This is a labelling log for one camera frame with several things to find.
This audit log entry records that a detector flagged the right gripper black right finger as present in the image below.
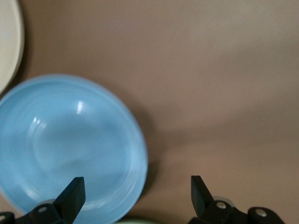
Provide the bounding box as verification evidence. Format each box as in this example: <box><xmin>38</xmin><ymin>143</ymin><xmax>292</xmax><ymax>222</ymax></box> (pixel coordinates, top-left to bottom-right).
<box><xmin>188</xmin><ymin>175</ymin><xmax>249</xmax><ymax>224</ymax></box>

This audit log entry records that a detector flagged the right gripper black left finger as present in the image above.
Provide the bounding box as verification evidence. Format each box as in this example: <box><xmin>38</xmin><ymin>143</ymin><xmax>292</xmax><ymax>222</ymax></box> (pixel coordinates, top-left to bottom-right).
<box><xmin>16</xmin><ymin>176</ymin><xmax>86</xmax><ymax>224</ymax></box>

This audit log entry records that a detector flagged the blue plate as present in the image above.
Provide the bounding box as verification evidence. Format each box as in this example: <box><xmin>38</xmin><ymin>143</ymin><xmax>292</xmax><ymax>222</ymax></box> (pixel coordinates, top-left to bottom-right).
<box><xmin>0</xmin><ymin>74</ymin><xmax>149</xmax><ymax>224</ymax></box>

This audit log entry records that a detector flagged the light green plate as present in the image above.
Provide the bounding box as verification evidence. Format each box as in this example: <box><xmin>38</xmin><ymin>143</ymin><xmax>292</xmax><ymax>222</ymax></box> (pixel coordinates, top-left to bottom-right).
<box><xmin>115</xmin><ymin>218</ymin><xmax>155</xmax><ymax>224</ymax></box>

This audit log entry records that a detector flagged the beige plate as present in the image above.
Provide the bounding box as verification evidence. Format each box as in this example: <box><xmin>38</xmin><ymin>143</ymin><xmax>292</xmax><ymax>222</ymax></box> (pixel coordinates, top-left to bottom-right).
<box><xmin>0</xmin><ymin>0</ymin><xmax>25</xmax><ymax>94</ymax></box>

